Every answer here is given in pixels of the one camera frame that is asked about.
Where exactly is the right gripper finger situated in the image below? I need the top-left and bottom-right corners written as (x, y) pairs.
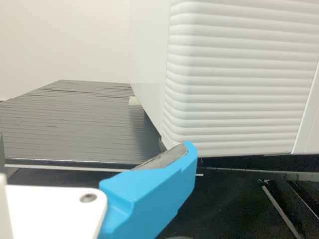
top-left (98, 140), bottom-right (198, 239)

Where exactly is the black platform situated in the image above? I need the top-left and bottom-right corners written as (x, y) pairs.
top-left (0, 79), bottom-right (204, 176)

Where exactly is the incubator door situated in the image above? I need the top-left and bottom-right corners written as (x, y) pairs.
top-left (159, 0), bottom-right (319, 157)

